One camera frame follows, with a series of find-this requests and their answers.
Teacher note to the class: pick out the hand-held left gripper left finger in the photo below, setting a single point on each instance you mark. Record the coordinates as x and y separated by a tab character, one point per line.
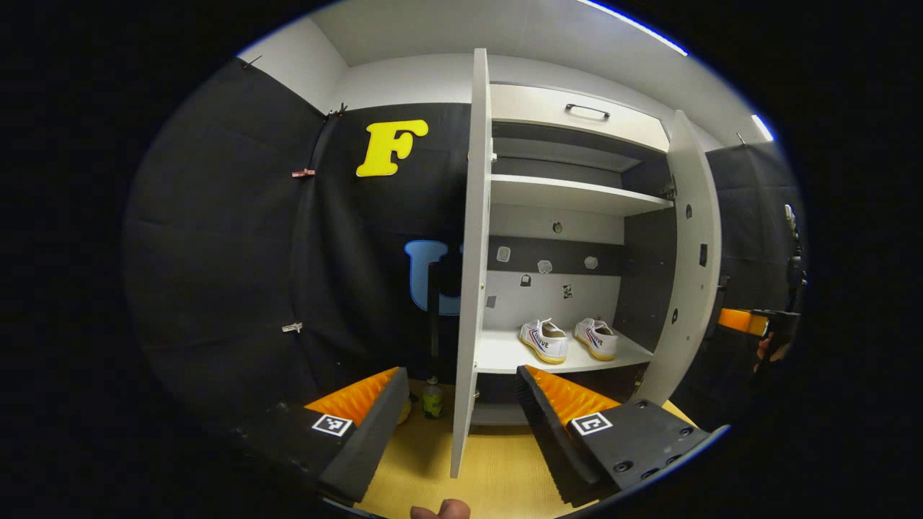
371	440

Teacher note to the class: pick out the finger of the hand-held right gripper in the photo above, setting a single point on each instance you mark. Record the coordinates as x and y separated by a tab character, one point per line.
743	321

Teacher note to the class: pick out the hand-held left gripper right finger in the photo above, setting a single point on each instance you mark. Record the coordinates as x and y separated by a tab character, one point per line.
548	440

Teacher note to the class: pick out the white shoe cabinet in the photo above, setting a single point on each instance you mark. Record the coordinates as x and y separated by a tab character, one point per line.
505	353

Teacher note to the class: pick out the white canvas shoe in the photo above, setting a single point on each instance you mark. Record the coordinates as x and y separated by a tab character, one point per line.
598	340
546	342

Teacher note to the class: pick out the white cabinet door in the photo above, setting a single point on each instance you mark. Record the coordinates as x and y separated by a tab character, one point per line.
692	166
472	252

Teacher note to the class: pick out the green bottle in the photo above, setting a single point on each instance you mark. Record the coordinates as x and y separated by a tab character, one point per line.
433	404

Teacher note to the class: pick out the white cloth clip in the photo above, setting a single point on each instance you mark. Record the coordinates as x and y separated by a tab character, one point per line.
292	328

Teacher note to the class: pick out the ceiling light strip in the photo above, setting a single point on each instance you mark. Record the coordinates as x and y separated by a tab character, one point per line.
634	25
762	127

